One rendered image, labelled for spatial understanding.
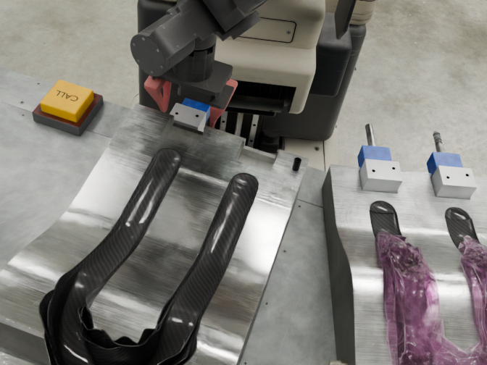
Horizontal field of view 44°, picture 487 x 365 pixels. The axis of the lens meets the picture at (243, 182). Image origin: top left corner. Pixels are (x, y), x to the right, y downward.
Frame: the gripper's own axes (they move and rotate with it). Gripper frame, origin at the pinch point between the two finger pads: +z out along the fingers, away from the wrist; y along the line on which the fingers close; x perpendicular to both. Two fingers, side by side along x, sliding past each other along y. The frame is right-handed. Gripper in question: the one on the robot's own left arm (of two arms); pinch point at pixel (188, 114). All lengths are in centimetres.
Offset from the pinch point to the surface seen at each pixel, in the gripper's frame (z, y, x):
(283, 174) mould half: -4.6, 17.0, -9.7
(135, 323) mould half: -8.9, 8.4, -38.4
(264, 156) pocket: -2.8, 13.5, -6.0
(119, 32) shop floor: 85, -67, 114
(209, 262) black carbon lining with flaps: -3.4, 12.3, -25.6
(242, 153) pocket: -1.9, 10.3, -5.9
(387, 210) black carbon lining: -0.9, 32.1, -6.7
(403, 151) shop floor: 84, 49, 96
